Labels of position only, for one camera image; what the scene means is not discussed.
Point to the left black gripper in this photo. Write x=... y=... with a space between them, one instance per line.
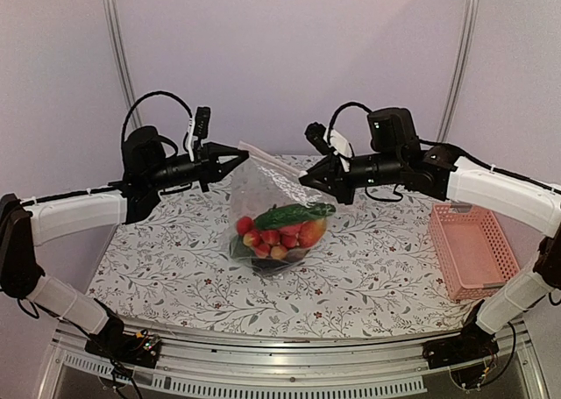
x=206 y=162

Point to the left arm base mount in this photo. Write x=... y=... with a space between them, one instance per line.
x=141 y=349

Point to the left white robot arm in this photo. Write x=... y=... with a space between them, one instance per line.
x=148 y=173

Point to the green fake cucumber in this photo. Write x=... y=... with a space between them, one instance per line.
x=293 y=214

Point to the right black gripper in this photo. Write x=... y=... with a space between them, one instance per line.
x=339 y=185

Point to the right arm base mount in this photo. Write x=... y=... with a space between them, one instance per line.
x=469 y=357

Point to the fake lychee bunch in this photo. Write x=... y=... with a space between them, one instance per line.
x=272 y=244

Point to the red yellow fake mango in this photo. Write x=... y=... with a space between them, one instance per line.
x=311 y=232

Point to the dark purple fake eggplant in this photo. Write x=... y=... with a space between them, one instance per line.
x=269 y=265

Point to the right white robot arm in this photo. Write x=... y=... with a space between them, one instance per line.
x=446 y=172

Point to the front aluminium rail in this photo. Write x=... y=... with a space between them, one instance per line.
x=209 y=364

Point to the pink perforated plastic basket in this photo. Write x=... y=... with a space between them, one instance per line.
x=473 y=253

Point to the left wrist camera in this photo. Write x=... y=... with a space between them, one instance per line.
x=198 y=129

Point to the green fake pepper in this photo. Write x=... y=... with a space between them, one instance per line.
x=238 y=250

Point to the right aluminium frame post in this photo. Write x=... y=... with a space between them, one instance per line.
x=464 y=47

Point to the left aluminium frame post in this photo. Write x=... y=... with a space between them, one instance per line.
x=118 y=49

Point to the aluminium frame post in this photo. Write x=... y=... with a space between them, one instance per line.
x=464 y=47
x=118 y=49

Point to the clear zip top bag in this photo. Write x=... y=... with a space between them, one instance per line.
x=263 y=182

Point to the floral patterned table cloth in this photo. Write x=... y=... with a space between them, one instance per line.
x=374 y=273

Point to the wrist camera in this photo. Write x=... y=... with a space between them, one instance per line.
x=330 y=142
x=198 y=129

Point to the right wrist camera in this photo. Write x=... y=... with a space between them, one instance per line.
x=330 y=142

